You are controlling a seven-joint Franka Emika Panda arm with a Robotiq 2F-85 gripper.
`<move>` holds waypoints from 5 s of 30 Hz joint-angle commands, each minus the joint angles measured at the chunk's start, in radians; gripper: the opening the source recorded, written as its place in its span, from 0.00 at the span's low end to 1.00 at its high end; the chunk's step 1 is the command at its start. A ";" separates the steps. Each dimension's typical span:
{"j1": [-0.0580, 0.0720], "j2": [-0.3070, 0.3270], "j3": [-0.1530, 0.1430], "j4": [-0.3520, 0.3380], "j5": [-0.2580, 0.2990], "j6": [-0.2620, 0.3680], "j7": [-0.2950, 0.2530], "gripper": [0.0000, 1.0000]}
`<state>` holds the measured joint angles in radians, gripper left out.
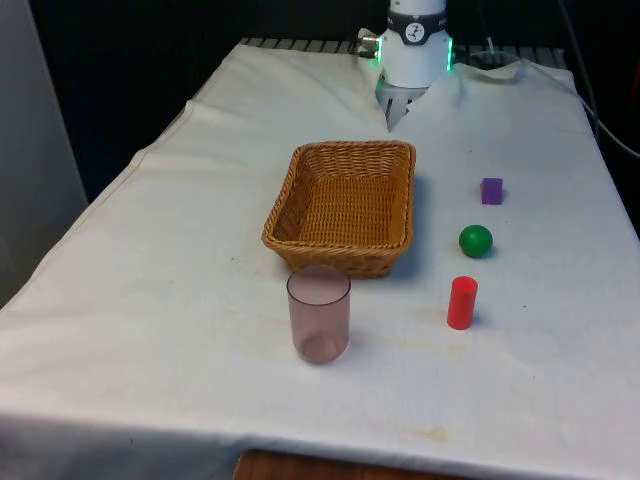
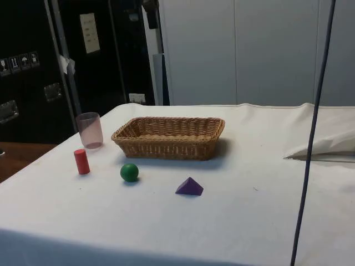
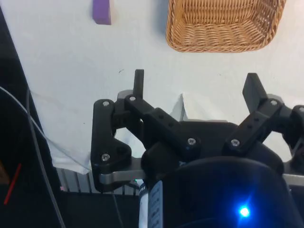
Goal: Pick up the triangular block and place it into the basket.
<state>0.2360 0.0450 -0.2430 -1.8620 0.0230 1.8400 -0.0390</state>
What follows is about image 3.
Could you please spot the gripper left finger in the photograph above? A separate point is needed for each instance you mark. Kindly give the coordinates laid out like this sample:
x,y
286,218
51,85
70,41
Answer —
x,y
161,120

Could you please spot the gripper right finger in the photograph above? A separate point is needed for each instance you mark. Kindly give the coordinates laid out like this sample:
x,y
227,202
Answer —
x,y
259,118

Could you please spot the purple triangular block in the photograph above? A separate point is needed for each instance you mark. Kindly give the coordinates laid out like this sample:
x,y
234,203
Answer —
x,y
102,12

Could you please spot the wicker basket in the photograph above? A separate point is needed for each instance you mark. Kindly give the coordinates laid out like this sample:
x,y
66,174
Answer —
x,y
223,33

